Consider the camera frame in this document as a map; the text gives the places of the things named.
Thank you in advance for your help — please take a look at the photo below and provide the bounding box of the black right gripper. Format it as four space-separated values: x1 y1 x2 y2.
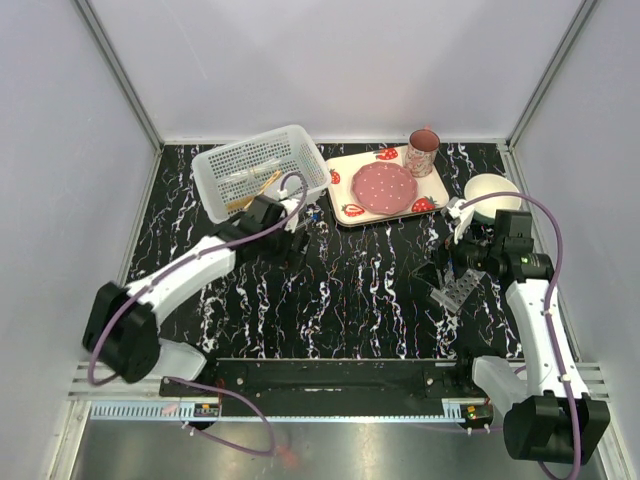
412 218 502 290

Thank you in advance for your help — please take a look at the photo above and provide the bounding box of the wooden test tube clamp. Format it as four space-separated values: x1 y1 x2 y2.
244 170 282 211

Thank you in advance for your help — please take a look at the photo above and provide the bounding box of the clear plastic funnel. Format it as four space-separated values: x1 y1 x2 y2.
222 158 280 183

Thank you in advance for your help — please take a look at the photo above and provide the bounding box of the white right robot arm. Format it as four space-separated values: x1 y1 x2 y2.
420 210 610 465

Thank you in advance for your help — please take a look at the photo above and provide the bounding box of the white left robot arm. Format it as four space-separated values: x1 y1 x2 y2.
82 195 308 396

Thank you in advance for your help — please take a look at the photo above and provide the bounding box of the clear test tube rack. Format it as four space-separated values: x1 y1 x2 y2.
430 270 485 314

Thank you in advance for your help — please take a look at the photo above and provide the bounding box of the white paper bowl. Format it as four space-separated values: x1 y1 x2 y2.
463 173 522 224

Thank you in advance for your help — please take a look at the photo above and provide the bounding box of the white perforated plastic basket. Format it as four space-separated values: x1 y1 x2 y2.
192 125 331 224

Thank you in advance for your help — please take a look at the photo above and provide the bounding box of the pink dotted plate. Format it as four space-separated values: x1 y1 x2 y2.
351 161 418 216

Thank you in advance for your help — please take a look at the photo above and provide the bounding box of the strawberry pattern tray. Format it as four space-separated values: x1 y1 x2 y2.
327 146 450 227

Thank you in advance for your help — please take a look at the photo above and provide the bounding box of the pink patterned mug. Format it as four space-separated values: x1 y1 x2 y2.
403 127 440 178

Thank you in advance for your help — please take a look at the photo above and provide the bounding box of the right controller box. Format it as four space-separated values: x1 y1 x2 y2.
462 404 494 428

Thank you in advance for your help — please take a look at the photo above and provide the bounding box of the controller box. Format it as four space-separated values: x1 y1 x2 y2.
462 404 494 428
193 400 221 421

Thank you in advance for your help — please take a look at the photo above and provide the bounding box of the left controller box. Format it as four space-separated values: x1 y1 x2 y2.
193 400 221 421

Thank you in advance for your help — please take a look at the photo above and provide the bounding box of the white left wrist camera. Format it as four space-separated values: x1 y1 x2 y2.
277 188 306 233

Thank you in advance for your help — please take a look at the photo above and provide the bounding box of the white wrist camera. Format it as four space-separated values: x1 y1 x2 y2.
277 188 306 233
441 197 474 244

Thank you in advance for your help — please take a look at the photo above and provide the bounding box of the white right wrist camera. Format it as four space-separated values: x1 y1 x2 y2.
441 197 474 244

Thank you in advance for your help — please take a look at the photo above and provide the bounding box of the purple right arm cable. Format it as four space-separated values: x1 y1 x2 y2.
462 193 584 480

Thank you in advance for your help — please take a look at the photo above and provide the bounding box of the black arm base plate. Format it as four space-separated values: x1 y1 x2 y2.
159 359 487 422

